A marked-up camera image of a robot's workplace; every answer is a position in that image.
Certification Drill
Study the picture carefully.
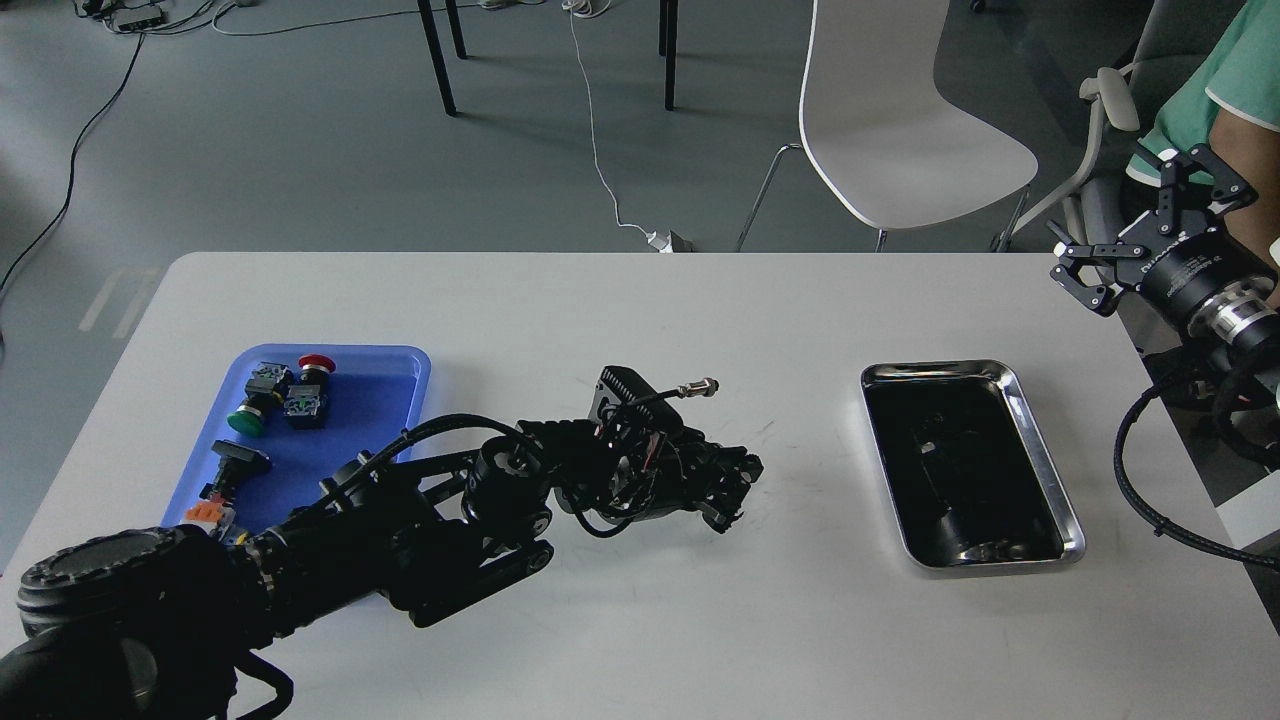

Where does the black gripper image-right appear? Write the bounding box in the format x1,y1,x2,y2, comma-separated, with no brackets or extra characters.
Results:
1046,143,1276,341

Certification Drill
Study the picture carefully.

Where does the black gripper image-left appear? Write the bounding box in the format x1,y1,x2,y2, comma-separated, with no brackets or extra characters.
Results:
554,366,764,537

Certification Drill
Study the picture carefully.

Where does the silver metal tray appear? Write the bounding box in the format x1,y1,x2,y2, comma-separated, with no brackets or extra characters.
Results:
860,359,1087,577

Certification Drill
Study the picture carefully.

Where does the blue plastic tray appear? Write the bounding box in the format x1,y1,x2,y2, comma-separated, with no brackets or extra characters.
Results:
160,345,433,541

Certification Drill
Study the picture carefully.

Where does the person in green shirt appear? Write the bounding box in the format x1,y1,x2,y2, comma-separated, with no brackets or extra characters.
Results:
1140,1,1279,268

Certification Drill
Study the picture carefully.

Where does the grey office chair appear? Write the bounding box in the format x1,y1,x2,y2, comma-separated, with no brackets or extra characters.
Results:
993,1,1243,251

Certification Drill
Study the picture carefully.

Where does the white power adapter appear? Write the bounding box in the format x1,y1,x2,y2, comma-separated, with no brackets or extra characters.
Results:
646,231,695,252

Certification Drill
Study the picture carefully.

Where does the white plastic chair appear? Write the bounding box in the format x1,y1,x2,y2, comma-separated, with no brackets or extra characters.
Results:
797,1,1038,237

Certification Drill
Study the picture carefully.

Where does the black table leg right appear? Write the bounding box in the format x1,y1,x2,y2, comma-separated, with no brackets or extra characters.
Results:
657,0,678,111

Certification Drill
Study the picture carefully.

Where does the black table leg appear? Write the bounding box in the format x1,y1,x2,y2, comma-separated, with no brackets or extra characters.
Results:
657,0,678,111
416,0,468,117

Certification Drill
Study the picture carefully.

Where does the orange grey contact block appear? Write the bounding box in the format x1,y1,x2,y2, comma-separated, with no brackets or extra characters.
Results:
182,500,241,544

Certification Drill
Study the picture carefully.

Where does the black table leg left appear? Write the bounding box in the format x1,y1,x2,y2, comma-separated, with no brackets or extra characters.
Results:
416,0,468,117

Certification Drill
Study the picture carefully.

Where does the red push button switch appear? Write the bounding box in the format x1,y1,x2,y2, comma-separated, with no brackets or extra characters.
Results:
283,354,337,430

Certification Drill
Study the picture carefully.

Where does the green push button switch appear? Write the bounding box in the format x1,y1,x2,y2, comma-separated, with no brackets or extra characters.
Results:
227,363,293,438

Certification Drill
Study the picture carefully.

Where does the black selector switch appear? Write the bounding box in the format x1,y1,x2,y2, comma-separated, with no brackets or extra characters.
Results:
198,439,273,505

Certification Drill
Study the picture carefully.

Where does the white cable on floor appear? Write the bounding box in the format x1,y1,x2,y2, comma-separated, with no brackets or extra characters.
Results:
561,0,660,241

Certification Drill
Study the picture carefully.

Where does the black cable on floor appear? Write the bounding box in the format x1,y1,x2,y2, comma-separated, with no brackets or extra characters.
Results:
0,29,147,291

